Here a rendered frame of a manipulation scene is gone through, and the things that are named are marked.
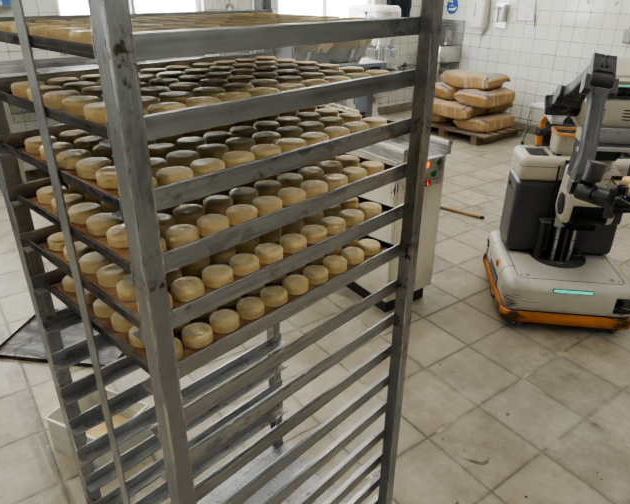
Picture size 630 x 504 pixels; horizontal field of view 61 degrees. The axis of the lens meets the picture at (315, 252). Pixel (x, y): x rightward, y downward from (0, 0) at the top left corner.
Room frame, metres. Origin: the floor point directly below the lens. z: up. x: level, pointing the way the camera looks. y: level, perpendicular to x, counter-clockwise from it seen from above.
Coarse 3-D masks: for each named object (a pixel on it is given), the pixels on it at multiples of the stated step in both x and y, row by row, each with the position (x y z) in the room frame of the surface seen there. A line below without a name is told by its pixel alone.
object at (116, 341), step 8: (384, 248) 1.06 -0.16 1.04; (48, 288) 0.87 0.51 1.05; (56, 288) 0.88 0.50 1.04; (56, 296) 0.85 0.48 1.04; (64, 296) 0.85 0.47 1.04; (72, 304) 0.80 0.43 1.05; (80, 312) 0.78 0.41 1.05; (96, 320) 0.77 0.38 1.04; (96, 328) 0.74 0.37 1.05; (104, 328) 0.75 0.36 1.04; (104, 336) 0.72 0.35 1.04; (112, 336) 0.72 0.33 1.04; (120, 344) 0.69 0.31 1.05; (128, 352) 0.67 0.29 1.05; (136, 352) 0.68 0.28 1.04; (136, 360) 0.65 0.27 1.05; (144, 360) 0.66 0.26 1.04; (144, 368) 0.64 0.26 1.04
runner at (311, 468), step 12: (384, 408) 1.03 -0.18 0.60; (360, 420) 1.00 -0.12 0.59; (372, 420) 1.00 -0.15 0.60; (348, 432) 0.96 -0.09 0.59; (360, 432) 0.96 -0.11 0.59; (336, 444) 0.90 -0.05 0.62; (324, 456) 0.87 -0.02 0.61; (312, 468) 0.84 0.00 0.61; (288, 480) 0.82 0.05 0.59; (300, 480) 0.81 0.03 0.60; (276, 492) 0.79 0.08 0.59; (288, 492) 0.78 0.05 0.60
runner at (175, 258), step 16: (368, 176) 0.95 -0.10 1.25; (384, 176) 0.98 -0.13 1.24; (400, 176) 1.02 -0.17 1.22; (336, 192) 0.88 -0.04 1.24; (352, 192) 0.91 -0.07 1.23; (288, 208) 0.79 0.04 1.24; (304, 208) 0.82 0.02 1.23; (320, 208) 0.85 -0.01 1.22; (240, 224) 0.72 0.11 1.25; (256, 224) 0.74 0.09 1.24; (272, 224) 0.77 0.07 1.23; (208, 240) 0.68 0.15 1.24; (224, 240) 0.70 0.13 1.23; (240, 240) 0.72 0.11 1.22; (176, 256) 0.64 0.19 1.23; (192, 256) 0.66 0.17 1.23
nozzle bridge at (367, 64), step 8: (344, 64) 3.10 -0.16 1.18; (352, 64) 3.11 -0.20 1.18; (360, 64) 3.12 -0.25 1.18; (368, 64) 3.16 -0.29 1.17; (376, 64) 3.19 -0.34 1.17; (384, 64) 3.23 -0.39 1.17; (368, 96) 3.30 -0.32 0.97; (360, 104) 3.36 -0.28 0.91; (368, 104) 3.30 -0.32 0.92; (368, 112) 3.31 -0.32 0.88
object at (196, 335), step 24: (360, 240) 1.06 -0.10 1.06; (312, 264) 0.99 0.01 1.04; (336, 264) 0.95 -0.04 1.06; (72, 288) 0.86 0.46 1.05; (264, 288) 0.85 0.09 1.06; (288, 288) 0.86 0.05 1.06; (312, 288) 0.89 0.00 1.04; (96, 312) 0.78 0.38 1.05; (216, 312) 0.77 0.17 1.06; (240, 312) 0.78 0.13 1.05; (264, 312) 0.80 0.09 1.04; (120, 336) 0.72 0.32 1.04; (192, 336) 0.70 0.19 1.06; (216, 336) 0.73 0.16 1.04
